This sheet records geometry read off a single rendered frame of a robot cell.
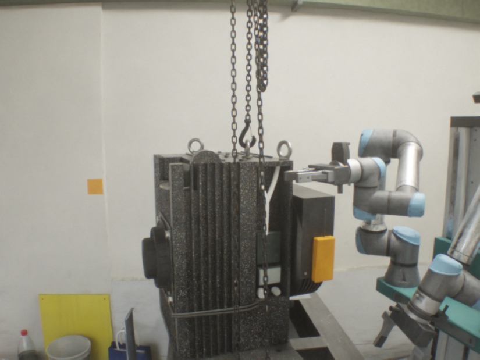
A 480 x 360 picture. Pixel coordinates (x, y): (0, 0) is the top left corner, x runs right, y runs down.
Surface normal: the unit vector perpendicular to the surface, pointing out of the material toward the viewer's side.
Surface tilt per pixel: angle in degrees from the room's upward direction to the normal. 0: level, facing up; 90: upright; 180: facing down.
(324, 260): 90
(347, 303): 90
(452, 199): 90
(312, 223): 90
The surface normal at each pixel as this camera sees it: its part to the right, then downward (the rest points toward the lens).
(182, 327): 0.33, 0.13
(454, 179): -0.95, 0.04
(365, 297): 0.11, 0.14
